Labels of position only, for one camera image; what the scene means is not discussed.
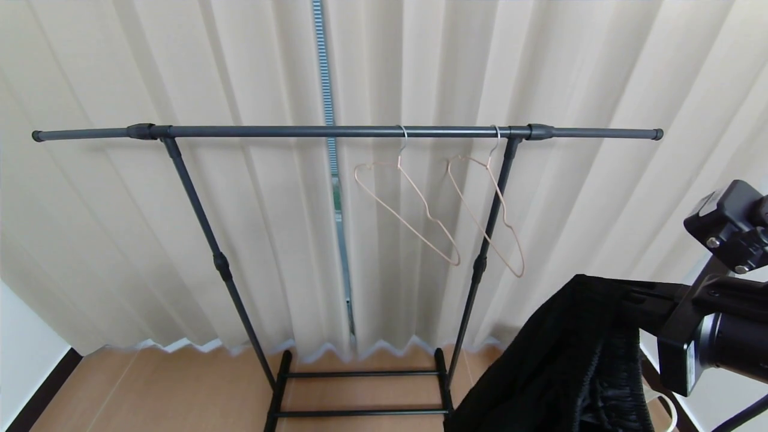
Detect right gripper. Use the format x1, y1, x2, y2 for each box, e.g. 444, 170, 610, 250
657, 279, 768, 398

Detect black shorts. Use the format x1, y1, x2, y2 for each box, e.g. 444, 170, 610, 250
444, 274, 661, 432

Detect pink clothes hanger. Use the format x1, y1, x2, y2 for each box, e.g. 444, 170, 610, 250
353, 124, 461, 268
446, 124, 526, 279

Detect white laundry basket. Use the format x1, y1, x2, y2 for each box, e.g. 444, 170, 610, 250
645, 391, 679, 432

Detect black clothes rack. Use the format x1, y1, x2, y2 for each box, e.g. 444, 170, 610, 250
32, 123, 664, 432

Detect beige curtain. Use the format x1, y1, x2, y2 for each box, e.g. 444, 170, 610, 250
0, 0, 768, 362

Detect black cable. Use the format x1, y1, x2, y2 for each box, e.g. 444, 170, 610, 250
711, 393, 768, 432

